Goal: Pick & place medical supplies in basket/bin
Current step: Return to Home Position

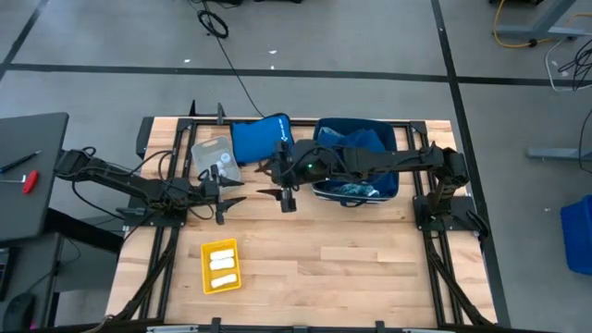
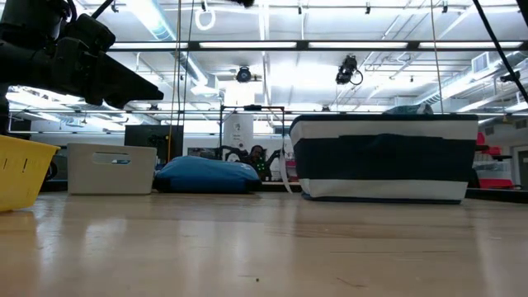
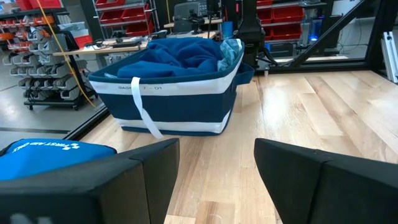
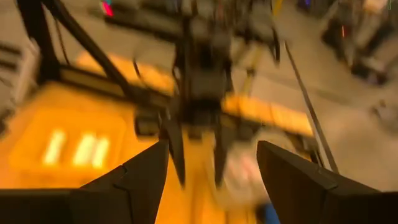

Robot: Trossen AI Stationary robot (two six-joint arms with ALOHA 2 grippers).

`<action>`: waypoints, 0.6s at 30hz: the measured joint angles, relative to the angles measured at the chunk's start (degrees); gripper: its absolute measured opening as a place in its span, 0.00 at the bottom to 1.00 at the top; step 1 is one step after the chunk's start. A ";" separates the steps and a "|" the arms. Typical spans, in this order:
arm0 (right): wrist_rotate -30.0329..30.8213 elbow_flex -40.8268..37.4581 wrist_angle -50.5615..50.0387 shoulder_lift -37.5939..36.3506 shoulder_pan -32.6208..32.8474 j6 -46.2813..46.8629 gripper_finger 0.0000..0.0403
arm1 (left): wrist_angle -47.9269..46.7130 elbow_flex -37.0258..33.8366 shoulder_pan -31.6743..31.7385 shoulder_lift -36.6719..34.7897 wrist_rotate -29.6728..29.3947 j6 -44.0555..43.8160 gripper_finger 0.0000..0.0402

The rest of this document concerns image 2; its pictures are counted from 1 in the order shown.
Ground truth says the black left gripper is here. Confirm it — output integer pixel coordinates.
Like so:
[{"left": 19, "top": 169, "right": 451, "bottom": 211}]
[{"left": 51, "top": 13, "right": 165, "bottom": 110}]

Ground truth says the yellow plastic basket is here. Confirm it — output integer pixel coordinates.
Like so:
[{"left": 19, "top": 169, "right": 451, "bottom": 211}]
[{"left": 0, "top": 134, "right": 61, "bottom": 213}]

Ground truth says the translucent white plastic bin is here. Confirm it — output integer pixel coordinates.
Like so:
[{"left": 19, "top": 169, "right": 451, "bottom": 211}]
[{"left": 66, "top": 142, "right": 158, "bottom": 196}]

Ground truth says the navy white striped fabric bin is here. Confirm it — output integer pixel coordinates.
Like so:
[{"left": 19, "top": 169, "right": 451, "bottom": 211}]
[{"left": 288, "top": 112, "right": 480, "bottom": 205}]

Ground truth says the black monitor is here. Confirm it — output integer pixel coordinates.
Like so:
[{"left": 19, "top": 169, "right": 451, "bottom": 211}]
[{"left": 124, "top": 124, "right": 185, "bottom": 163}]

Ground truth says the blue zip pouch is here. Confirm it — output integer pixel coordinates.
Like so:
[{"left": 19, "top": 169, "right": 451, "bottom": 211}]
[{"left": 153, "top": 154, "right": 263, "bottom": 195}]

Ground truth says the person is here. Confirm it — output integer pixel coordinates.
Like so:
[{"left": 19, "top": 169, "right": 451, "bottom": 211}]
[{"left": 246, "top": 144, "right": 268, "bottom": 182}]

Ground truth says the black overhead crossbar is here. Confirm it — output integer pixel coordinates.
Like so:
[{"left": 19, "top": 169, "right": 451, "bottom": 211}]
[{"left": 109, "top": 40, "right": 525, "bottom": 53}]

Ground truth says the red storage cart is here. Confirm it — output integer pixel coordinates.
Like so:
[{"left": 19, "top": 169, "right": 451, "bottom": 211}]
[{"left": 473, "top": 131, "right": 517, "bottom": 191}]

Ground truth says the white cable loop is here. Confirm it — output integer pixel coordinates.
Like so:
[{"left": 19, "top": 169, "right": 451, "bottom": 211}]
[{"left": 194, "top": 7, "right": 217, "bottom": 32}]

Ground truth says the black hanging camera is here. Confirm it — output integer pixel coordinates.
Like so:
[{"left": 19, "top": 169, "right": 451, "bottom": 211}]
[
  {"left": 335, "top": 54, "right": 365, "bottom": 87},
  {"left": 235, "top": 65, "right": 253, "bottom": 84}
]

